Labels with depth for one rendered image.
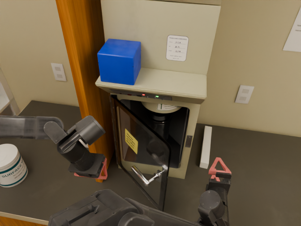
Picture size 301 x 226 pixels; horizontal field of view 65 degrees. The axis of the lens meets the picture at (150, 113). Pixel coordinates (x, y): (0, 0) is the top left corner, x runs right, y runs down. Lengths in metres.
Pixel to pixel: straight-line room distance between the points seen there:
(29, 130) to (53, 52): 0.84
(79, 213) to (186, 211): 0.71
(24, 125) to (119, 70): 0.28
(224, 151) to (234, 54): 0.49
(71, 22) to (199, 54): 0.36
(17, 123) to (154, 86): 0.36
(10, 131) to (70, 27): 0.30
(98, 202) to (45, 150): 0.92
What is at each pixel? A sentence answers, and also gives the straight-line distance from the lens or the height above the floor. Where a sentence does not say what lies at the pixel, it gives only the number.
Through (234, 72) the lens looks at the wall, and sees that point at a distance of 1.27.
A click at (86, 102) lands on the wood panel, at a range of 0.80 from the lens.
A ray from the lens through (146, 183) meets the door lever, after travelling 0.82.
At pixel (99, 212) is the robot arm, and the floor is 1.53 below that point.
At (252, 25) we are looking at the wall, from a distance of 1.18.
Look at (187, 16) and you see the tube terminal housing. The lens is 0.69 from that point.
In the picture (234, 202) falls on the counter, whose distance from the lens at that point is 1.16.
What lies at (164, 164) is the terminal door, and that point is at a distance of 0.75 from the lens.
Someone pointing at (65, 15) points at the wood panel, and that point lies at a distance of 0.67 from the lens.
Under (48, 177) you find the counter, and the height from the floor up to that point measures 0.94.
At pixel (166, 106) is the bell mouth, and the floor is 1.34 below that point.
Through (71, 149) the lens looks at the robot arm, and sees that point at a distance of 0.65.
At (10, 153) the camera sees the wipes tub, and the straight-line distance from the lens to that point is 1.18.
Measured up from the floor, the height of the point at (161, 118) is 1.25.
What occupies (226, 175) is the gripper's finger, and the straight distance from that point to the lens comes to 0.79.
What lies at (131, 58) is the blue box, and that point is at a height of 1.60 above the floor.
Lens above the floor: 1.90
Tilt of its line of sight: 41 degrees down
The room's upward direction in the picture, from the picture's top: 2 degrees clockwise
